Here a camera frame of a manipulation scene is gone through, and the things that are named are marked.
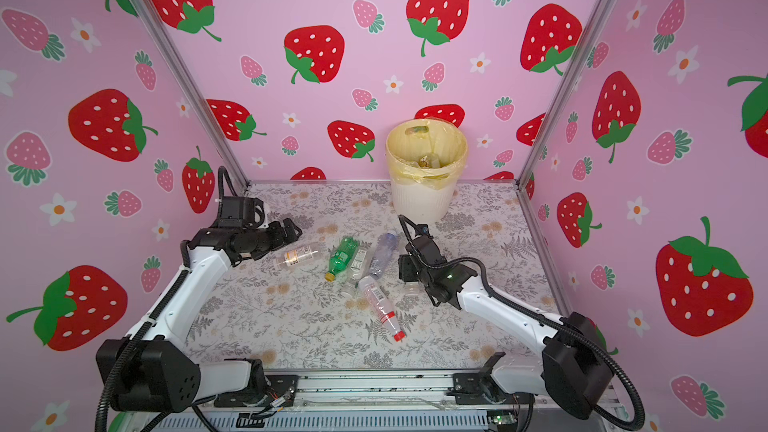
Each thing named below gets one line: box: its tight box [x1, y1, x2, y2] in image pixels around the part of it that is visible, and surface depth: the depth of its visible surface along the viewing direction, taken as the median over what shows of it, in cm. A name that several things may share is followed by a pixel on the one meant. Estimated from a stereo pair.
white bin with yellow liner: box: [386, 118, 469, 224], surface depth 102 cm
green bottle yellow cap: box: [324, 236, 359, 283], surface depth 95 cm
